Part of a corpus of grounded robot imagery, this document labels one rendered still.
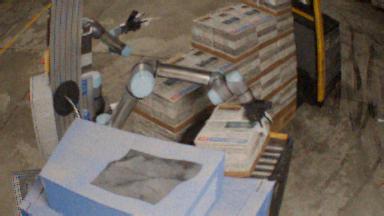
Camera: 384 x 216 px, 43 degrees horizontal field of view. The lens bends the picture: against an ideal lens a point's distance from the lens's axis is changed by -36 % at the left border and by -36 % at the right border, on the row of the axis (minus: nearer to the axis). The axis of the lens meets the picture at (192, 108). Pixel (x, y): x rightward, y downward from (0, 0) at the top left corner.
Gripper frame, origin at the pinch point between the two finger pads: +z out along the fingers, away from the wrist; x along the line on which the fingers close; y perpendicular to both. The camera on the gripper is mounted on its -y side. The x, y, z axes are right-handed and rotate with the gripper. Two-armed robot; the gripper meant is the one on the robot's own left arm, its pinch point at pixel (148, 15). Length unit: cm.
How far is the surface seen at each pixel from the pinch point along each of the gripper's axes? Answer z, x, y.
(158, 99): -18, 40, 39
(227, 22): 52, 24, 14
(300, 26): 165, 18, 50
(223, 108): -24, 96, 8
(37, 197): -189, 145, -51
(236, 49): 42, 43, 24
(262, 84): 72, 45, 64
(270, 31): 87, 38, 24
